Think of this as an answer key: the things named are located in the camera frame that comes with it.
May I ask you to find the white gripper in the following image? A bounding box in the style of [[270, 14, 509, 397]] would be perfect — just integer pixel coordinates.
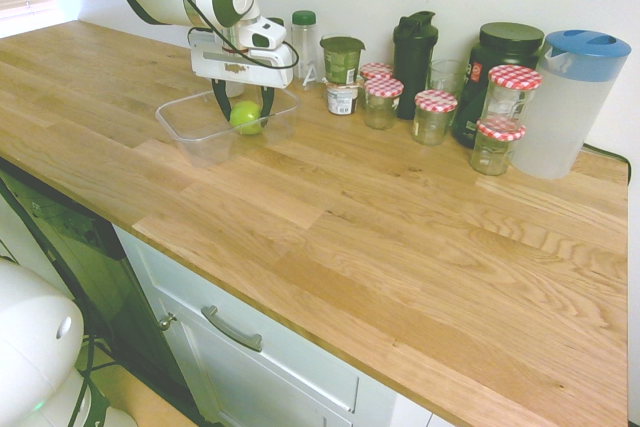
[[188, 29, 295, 129]]

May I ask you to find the green apple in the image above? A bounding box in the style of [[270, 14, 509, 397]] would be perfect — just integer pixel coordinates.
[[228, 100, 264, 137]]

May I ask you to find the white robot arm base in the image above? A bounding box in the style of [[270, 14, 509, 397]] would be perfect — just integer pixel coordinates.
[[0, 256, 131, 427]]

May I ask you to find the clear rectangular plastic container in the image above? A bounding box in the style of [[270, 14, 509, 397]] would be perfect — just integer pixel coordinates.
[[154, 88, 301, 170]]

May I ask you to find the clear bottle green lid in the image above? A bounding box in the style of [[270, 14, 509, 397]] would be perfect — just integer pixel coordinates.
[[290, 10, 320, 91]]

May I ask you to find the white labelled yogurt cup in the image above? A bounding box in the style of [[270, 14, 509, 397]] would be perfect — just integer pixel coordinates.
[[325, 77, 365, 116]]

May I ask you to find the green yogurt cup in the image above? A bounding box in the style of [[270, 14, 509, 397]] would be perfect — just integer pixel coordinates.
[[319, 35, 366, 86]]

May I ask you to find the glass jar red checkered lid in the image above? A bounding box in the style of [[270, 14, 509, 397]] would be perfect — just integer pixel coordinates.
[[468, 119, 527, 177], [359, 62, 395, 83], [412, 89, 459, 146], [363, 77, 405, 131]]

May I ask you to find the black shaker bottle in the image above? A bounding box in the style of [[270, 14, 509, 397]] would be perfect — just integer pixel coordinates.
[[392, 10, 440, 121]]

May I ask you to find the short clear drinking glass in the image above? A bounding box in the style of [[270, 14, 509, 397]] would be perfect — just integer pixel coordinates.
[[428, 59, 469, 98]]

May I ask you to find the dark built-in appliance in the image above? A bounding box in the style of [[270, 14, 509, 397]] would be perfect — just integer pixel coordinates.
[[0, 156, 201, 427]]

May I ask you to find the black protein powder tub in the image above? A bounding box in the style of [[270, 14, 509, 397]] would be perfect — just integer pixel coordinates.
[[452, 21, 545, 151]]

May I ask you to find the tall glass jar checkered lid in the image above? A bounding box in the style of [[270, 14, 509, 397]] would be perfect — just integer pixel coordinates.
[[482, 65, 544, 131]]

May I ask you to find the frosted pitcher blue lid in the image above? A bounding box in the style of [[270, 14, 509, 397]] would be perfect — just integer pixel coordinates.
[[509, 29, 632, 180]]

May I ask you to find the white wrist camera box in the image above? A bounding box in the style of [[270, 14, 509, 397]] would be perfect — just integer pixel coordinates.
[[239, 16, 288, 52]]

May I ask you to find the silver drawer handle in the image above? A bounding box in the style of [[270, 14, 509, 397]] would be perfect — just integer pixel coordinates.
[[200, 305, 264, 353]]

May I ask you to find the white drawer with handle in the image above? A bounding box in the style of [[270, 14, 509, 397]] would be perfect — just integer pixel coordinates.
[[112, 224, 436, 427]]

